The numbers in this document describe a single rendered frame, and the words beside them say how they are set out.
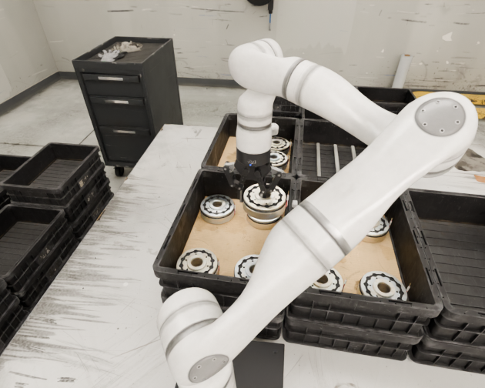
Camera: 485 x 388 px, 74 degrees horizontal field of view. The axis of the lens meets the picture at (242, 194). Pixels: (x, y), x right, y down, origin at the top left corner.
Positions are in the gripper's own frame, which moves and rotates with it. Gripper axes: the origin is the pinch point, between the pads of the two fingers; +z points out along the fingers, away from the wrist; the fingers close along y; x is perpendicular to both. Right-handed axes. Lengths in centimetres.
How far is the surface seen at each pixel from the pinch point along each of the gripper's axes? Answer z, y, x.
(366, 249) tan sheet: 16.9, 31.3, 4.3
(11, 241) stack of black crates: 63, -115, 21
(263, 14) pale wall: 16, -44, 330
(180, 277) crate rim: 8.4, -11.8, -20.2
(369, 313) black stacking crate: 12.9, 28.8, -17.9
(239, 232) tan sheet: 17.2, -3.9, 4.1
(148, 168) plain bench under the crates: 30, -53, 47
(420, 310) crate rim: 7.5, 36.8, -18.9
